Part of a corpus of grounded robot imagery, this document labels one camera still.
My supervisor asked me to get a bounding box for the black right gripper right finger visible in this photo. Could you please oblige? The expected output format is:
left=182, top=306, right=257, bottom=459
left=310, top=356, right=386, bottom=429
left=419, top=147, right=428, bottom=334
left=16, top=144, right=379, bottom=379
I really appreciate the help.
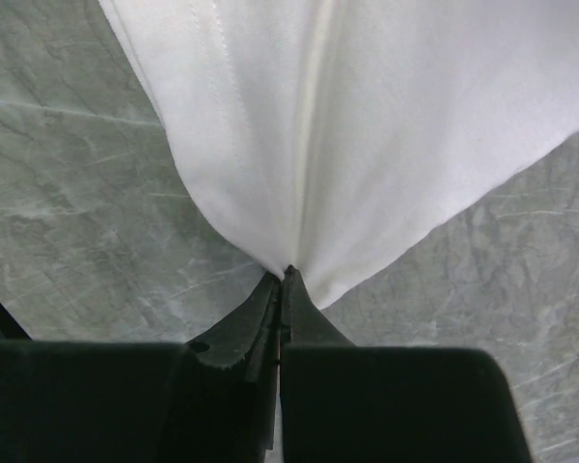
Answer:
left=279, top=267, right=531, bottom=462

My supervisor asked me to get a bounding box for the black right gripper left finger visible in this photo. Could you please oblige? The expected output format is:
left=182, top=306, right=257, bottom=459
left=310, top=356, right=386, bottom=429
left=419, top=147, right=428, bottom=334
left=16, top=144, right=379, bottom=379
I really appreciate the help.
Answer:
left=0, top=274, right=280, bottom=462

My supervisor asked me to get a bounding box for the white t shirt red print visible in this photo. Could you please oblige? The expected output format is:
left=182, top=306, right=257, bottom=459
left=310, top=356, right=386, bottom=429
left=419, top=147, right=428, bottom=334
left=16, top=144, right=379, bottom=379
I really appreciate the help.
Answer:
left=101, top=1, right=579, bottom=308

